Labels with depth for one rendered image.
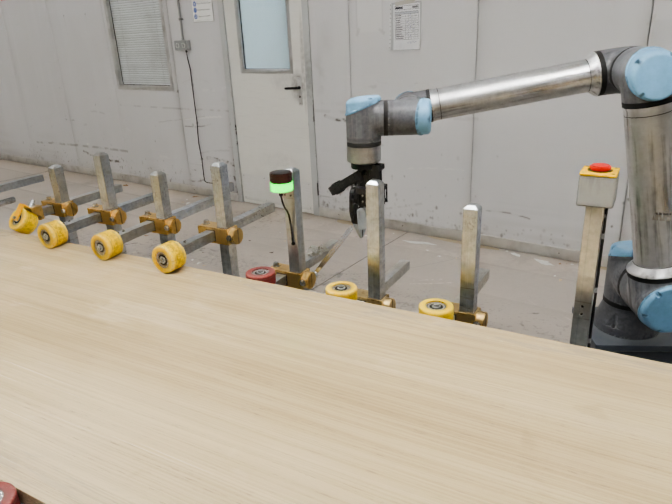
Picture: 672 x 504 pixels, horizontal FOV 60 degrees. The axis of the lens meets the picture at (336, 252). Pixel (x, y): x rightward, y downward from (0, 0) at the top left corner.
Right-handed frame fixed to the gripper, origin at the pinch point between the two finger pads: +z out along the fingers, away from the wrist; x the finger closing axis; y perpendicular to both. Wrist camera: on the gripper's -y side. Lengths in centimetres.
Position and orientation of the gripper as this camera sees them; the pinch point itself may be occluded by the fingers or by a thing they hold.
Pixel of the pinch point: (359, 232)
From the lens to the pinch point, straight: 161.9
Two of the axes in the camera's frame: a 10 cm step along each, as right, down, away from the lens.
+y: 8.7, 1.4, -4.7
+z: 0.4, 9.3, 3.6
